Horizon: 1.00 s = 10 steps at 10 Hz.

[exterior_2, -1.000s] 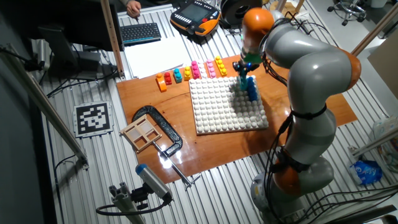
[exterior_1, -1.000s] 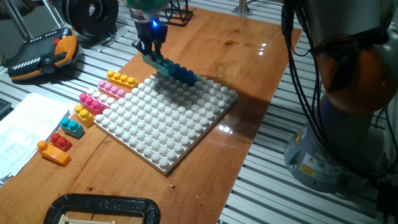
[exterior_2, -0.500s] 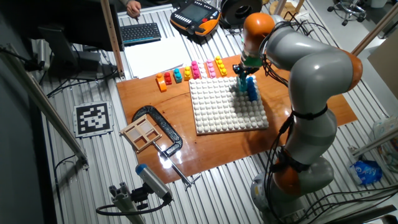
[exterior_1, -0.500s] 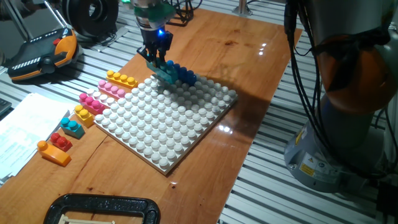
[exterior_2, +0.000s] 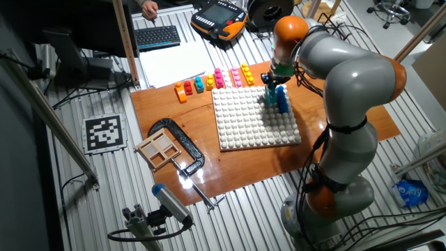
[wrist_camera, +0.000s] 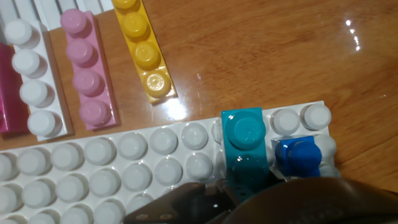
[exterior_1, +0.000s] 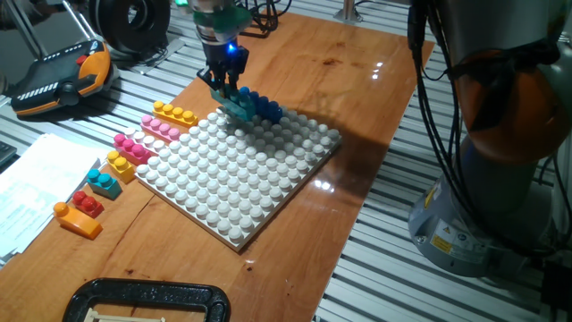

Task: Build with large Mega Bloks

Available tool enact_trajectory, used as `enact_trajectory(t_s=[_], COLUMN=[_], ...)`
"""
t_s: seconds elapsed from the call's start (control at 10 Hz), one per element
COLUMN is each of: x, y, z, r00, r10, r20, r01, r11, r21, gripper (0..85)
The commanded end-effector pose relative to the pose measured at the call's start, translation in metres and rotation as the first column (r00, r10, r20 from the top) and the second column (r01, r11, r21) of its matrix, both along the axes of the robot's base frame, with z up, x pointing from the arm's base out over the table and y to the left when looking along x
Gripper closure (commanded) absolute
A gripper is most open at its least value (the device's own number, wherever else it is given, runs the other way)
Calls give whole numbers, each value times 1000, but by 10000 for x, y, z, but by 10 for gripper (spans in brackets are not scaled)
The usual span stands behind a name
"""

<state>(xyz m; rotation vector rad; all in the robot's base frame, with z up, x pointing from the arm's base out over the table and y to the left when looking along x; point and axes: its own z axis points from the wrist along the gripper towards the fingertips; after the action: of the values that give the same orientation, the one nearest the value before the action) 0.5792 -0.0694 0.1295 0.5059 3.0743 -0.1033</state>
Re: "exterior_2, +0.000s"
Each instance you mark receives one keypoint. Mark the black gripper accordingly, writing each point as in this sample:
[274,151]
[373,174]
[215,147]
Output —
[277,79]

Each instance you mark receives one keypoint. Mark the teal four-stud block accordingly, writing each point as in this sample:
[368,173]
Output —
[270,96]

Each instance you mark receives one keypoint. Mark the blue four-stud block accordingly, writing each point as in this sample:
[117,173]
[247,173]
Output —
[282,101]

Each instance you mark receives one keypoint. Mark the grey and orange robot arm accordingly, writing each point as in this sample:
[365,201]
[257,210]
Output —
[348,97]

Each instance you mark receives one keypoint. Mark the person's bare hand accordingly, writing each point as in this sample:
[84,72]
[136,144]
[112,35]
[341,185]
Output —
[150,9]

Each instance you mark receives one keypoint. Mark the yellow four-stud block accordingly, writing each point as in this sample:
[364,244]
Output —
[247,75]

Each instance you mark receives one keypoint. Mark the light pink four-stud block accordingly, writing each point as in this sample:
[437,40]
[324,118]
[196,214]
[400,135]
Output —
[237,77]

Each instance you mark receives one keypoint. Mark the white studded baseplate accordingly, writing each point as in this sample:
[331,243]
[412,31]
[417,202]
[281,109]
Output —
[251,118]

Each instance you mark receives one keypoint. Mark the white four-stud block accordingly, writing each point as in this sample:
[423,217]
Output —
[228,78]

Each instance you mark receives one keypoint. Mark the magenta three-stud block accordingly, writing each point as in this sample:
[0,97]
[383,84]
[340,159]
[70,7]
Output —
[219,79]

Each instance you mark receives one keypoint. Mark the yellow two-stud block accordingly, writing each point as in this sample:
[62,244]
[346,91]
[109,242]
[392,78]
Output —
[210,83]

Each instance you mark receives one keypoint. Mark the teal two-stud block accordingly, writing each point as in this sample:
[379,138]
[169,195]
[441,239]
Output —
[199,85]

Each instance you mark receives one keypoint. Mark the black round spool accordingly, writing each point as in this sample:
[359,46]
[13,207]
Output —
[266,12]

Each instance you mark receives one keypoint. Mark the red two-stud block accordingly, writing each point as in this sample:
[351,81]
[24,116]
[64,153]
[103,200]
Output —
[188,89]

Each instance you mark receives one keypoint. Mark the orange and black teach pendant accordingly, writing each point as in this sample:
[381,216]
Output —
[219,17]

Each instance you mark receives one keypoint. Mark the wooden work board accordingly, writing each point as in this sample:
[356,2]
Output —
[244,167]

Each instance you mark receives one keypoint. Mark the orange sloped block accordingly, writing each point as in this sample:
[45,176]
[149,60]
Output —
[181,95]

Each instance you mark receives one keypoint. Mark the white paper stack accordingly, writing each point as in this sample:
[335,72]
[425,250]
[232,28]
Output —
[174,64]

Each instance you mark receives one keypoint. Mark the black C-clamp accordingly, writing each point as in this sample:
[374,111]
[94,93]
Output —
[181,139]

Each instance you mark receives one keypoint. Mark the black computer keyboard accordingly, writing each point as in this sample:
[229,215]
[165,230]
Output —
[157,36]

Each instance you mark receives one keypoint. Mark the office chair base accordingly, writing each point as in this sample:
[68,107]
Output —
[390,12]

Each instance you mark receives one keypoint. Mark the brown cardboard box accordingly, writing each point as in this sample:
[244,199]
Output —
[432,73]

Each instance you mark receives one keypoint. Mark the short aluminium profile bar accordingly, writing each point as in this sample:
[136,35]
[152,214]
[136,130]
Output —
[418,160]

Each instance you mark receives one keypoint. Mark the black and white marker plate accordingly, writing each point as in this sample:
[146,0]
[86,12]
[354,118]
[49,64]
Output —
[104,133]

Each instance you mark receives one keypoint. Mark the blue plastic bag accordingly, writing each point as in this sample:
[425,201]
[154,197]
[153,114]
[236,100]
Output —
[409,192]

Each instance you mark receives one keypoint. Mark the clear plastic bag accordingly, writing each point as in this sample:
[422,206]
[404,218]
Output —
[433,157]

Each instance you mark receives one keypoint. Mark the black computer monitor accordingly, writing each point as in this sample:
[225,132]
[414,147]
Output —
[87,24]

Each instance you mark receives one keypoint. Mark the long aluminium profile bar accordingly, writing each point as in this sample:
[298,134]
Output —
[45,115]

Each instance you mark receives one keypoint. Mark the small wooden compartment frame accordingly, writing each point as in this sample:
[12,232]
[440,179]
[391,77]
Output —
[158,149]

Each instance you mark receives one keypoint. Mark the wooden upright post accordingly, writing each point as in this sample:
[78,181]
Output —
[126,42]

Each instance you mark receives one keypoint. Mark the grey camera with blue end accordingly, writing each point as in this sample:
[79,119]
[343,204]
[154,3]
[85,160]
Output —
[172,204]

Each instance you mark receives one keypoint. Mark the slanted wooden post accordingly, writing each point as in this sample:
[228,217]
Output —
[421,33]

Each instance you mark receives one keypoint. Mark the aluminium camera mount profile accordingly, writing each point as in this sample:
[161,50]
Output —
[139,226]

